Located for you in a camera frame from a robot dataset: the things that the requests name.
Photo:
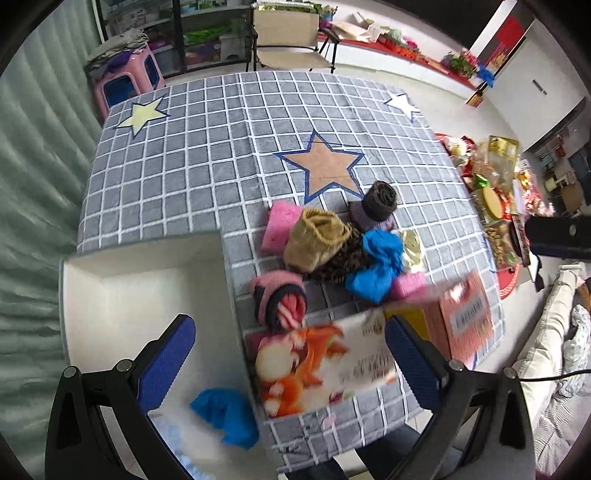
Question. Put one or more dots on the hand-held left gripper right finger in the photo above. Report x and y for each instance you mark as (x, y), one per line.
(413, 360)

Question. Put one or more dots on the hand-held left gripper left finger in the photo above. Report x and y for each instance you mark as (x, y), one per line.
(166, 364)

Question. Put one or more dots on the white storage box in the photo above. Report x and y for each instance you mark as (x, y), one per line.
(138, 286)

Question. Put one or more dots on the blue fuzzy cloth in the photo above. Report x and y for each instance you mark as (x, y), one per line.
(376, 263)

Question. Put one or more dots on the cream polka dot socks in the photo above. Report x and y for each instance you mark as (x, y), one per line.
(412, 249)

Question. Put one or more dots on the leopard print cloth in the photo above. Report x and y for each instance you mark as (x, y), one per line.
(341, 265)

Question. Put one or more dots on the tan knitted sock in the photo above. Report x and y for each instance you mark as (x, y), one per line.
(314, 244)

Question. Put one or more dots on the pink cardboard box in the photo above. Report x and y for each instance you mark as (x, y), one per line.
(461, 318)

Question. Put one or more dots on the pink towel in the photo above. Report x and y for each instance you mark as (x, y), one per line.
(408, 286)

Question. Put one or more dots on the small blue cloth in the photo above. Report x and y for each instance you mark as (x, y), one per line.
(226, 413)

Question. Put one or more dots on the person's leg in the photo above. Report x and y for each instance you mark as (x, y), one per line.
(549, 314)

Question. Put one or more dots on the pile of snack packets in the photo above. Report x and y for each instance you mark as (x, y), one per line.
(494, 184)

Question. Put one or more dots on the fruit printed tissue box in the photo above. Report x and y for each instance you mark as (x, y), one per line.
(323, 364)

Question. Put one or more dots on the pink striped sock roll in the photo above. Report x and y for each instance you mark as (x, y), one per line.
(277, 300)

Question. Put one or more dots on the purple brown knitted roll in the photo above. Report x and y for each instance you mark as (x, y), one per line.
(376, 203)

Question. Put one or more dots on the pink sponge cloth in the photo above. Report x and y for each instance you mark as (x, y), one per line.
(279, 228)

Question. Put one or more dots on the grey checked star blanket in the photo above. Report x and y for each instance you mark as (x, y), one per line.
(207, 152)

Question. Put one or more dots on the green curtain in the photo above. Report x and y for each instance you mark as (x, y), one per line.
(37, 184)

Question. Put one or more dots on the red cloth with decorations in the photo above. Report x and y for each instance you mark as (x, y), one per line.
(415, 46)

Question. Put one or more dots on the pink plastic stool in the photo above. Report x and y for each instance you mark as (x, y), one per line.
(147, 69)

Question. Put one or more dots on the pile of folded clothes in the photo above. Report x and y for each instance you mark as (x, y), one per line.
(120, 44)

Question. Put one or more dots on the storage shelf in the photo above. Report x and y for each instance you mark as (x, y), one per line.
(203, 37)

